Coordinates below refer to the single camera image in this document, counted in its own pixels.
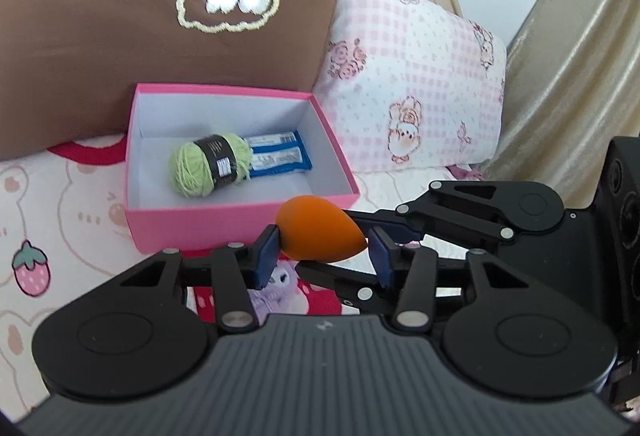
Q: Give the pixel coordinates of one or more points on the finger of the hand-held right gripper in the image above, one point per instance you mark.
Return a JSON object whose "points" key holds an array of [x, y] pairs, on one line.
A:
{"points": [[330, 281], [450, 216]]}

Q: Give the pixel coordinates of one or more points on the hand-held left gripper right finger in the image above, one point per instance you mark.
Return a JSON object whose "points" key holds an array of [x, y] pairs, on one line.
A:
{"points": [[382, 261]]}

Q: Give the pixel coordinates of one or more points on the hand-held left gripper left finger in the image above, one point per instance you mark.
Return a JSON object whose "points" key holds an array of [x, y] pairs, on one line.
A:
{"points": [[267, 256]]}

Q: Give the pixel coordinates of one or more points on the orange makeup sponge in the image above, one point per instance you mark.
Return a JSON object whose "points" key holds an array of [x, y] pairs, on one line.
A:
{"points": [[320, 231]]}

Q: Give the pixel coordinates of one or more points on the pink cardboard box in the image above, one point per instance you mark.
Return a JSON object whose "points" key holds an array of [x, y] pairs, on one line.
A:
{"points": [[225, 221]]}

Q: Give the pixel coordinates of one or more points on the blue snack packet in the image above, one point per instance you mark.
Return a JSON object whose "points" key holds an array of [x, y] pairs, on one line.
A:
{"points": [[280, 156]]}

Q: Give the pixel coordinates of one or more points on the green yarn ball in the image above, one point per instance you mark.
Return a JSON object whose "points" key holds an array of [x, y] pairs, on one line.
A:
{"points": [[205, 164]]}

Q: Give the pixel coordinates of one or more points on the pink floral pillow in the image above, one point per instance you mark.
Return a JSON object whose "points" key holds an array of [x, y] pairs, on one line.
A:
{"points": [[410, 81]]}

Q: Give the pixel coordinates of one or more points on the cartoon printed bed sheet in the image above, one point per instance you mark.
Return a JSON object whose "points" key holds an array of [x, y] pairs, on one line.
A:
{"points": [[65, 226]]}

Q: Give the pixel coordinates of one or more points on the brown embroidered pillow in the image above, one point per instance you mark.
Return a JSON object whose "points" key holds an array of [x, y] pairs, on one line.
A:
{"points": [[100, 41]]}

